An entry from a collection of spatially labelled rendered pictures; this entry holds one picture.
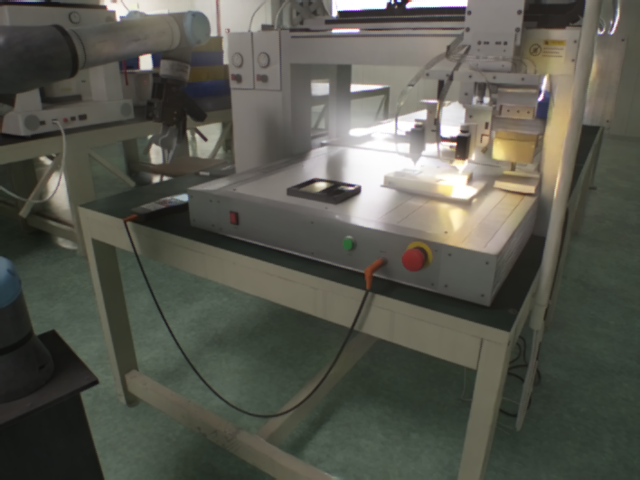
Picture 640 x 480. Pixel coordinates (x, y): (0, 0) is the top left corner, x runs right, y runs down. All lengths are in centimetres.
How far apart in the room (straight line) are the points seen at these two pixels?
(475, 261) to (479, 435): 32
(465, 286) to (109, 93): 269
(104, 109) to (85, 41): 214
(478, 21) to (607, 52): 47
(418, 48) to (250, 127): 65
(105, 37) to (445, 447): 145
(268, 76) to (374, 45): 41
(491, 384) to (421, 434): 83
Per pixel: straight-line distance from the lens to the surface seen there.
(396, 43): 126
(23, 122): 289
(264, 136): 159
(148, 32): 108
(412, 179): 106
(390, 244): 86
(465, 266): 82
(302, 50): 140
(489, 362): 84
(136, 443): 171
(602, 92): 145
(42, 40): 95
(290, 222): 96
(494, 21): 108
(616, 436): 189
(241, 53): 161
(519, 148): 124
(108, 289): 159
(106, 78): 318
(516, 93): 106
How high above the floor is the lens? 116
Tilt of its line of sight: 22 degrees down
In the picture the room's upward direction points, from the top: straight up
